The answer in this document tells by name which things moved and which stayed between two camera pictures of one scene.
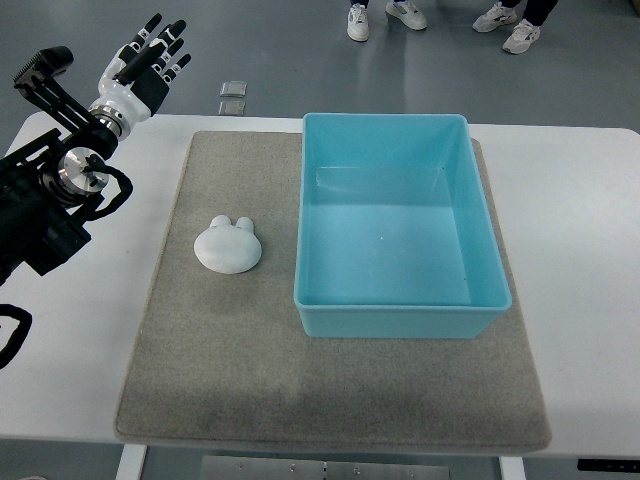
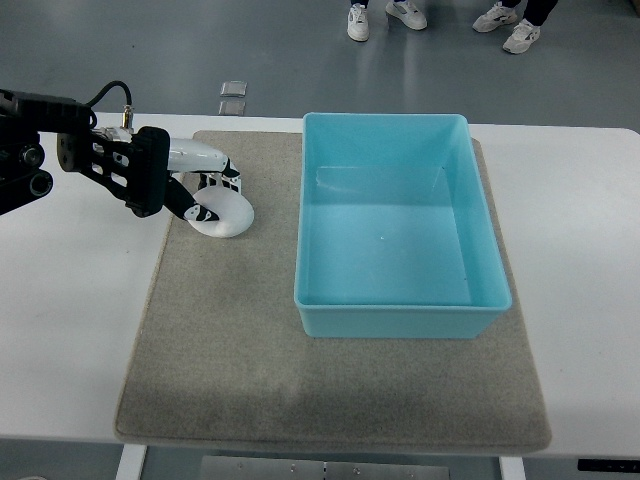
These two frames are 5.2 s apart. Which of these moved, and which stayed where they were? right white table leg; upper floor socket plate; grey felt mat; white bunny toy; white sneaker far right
Moved: white bunny toy
Stayed: right white table leg; grey felt mat; white sneaker far right; upper floor socket plate
